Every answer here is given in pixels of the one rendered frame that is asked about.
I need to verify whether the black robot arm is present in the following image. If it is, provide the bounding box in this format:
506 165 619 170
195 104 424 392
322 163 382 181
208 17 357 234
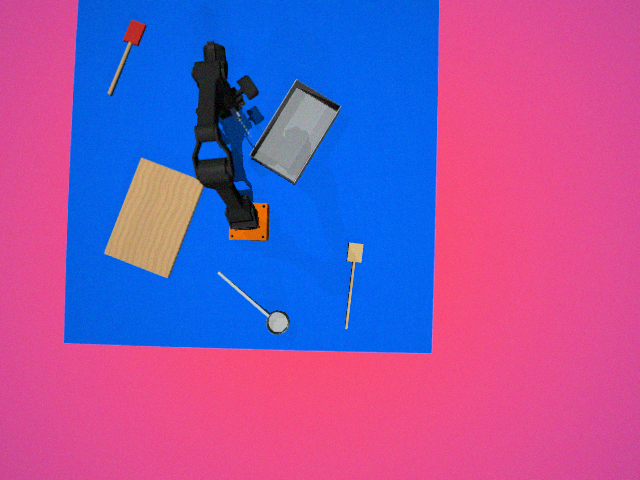
191 41 258 229

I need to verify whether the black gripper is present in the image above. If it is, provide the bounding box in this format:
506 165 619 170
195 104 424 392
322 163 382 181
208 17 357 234
219 75 259 120

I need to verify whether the red spatula with wooden handle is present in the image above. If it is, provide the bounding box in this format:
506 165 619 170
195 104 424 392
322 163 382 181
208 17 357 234
108 20 146 95

